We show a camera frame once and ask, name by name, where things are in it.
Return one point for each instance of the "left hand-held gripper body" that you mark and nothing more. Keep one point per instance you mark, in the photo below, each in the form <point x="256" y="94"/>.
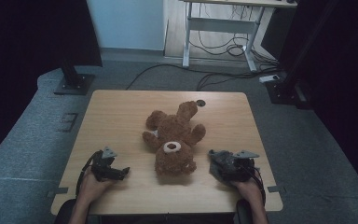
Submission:
<point x="101" y="165"/>

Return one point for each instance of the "black table grommet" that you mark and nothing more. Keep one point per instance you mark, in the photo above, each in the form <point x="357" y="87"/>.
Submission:
<point x="201" y="103"/>

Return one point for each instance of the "black chair armrest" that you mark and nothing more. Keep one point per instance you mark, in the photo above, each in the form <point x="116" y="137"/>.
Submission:
<point x="243" y="213"/>
<point x="62" y="213"/>

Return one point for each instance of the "person's right hand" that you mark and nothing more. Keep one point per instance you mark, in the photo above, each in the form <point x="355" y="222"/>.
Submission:
<point x="250" y="191"/>

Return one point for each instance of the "black stand with base plate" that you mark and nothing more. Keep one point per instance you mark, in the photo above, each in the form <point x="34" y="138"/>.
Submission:
<point x="74" y="82"/>
<point x="287" y="90"/>

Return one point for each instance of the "grey tape strip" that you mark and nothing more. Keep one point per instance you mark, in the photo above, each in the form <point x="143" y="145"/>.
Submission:
<point x="276" y="188"/>
<point x="57" y="192"/>

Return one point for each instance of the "black curtain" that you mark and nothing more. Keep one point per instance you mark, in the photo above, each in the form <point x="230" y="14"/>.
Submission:
<point x="348" y="93"/>
<point x="28" y="62"/>

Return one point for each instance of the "person's left hand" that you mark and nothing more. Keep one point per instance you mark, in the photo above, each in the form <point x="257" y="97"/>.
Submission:
<point x="93" y="188"/>

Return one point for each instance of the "grey cloth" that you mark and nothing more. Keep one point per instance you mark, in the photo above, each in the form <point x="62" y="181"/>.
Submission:
<point x="219" y="168"/>

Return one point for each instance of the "white desk frame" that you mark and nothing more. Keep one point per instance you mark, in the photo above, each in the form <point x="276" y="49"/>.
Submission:
<point x="220" y="25"/>

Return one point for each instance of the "white power strip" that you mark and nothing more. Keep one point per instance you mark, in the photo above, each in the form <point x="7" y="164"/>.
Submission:
<point x="268" y="78"/>

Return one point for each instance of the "brown teddy bear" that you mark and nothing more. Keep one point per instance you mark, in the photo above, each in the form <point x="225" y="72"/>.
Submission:
<point x="174" y="140"/>

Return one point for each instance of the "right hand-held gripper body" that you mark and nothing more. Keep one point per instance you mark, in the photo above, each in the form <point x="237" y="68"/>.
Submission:
<point x="244" y="169"/>

